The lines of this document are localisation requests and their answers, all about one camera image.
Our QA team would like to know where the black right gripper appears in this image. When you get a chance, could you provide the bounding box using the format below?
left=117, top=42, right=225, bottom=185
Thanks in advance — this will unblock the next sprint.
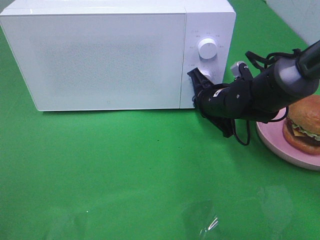
left=187, top=67, right=251, bottom=138

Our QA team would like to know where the white microwave knob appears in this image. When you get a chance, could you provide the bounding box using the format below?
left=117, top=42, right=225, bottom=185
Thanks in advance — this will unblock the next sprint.
left=202, top=70, right=215, bottom=82
left=197, top=37, right=218, bottom=60

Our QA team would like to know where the pink plate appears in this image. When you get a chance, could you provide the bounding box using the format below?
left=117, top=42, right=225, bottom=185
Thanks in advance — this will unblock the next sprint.
left=256, top=119, right=320, bottom=172

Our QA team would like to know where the burger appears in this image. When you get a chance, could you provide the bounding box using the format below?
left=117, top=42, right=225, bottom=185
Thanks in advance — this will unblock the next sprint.
left=282, top=94, right=320, bottom=155

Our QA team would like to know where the white microwave door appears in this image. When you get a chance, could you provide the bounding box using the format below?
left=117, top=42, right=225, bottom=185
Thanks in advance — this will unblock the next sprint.
left=0, top=14, right=185, bottom=111

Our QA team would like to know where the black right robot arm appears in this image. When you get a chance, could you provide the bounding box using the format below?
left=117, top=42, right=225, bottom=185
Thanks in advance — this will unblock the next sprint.
left=188, top=42, right=320, bottom=138

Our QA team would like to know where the green table mat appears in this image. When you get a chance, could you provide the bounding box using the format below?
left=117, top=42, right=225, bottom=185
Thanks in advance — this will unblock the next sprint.
left=0, top=0, right=320, bottom=240

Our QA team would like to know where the white microwave oven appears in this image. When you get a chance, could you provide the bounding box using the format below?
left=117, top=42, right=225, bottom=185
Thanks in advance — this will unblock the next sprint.
left=0, top=0, right=236, bottom=111

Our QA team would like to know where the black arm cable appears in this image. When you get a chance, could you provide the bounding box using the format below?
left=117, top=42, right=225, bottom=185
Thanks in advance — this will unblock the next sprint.
left=231, top=48, right=303, bottom=146

